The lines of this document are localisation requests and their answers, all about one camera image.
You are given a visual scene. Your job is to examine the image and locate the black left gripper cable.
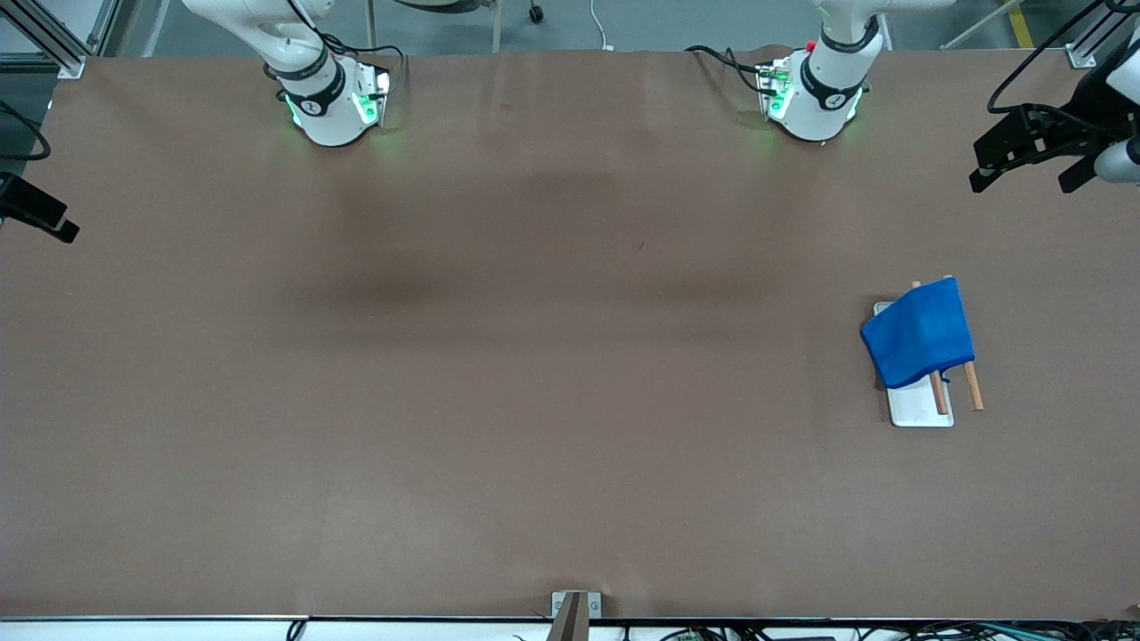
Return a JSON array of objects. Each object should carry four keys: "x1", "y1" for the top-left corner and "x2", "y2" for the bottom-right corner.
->
[{"x1": 987, "y1": 0, "x2": 1140, "y2": 115}]

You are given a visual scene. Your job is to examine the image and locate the blue microfibre towel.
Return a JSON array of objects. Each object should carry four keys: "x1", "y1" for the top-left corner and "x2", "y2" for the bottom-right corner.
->
[{"x1": 861, "y1": 276, "x2": 976, "y2": 390}]

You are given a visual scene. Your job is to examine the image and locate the black right arm base cable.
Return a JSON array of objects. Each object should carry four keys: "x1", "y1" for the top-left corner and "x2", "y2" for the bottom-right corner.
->
[{"x1": 316, "y1": 34, "x2": 409, "y2": 81}]

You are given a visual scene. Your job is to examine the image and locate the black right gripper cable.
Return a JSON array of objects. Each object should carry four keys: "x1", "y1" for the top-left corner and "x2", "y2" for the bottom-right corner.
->
[{"x1": 0, "y1": 102, "x2": 51, "y2": 163}]

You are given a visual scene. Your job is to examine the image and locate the table cover sheet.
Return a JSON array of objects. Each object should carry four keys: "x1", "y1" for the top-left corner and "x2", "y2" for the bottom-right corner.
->
[{"x1": 0, "y1": 45, "x2": 1140, "y2": 621}]

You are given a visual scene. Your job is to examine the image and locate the aluminium profile frame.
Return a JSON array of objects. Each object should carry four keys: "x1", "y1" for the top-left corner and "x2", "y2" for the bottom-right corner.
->
[
  {"x1": 0, "y1": 0, "x2": 121, "y2": 79},
  {"x1": 1064, "y1": 0, "x2": 1140, "y2": 70}
]

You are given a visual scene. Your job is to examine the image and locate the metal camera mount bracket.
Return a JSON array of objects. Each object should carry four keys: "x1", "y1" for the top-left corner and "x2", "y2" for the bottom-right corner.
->
[{"x1": 551, "y1": 591, "x2": 602, "y2": 641}]

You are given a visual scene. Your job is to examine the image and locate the black left arm base cable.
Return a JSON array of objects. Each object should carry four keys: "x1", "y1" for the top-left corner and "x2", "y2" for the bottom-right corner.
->
[{"x1": 684, "y1": 45, "x2": 769, "y2": 94}]

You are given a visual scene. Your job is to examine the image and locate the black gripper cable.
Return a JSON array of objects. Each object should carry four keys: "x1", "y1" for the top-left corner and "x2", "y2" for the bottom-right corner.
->
[
  {"x1": 987, "y1": 0, "x2": 1140, "y2": 115},
  {"x1": 0, "y1": 102, "x2": 51, "y2": 163}
]

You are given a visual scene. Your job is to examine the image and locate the black arm base cable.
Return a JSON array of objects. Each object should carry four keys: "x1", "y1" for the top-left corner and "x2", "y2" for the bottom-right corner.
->
[
  {"x1": 684, "y1": 45, "x2": 769, "y2": 94},
  {"x1": 316, "y1": 34, "x2": 409, "y2": 81}
]

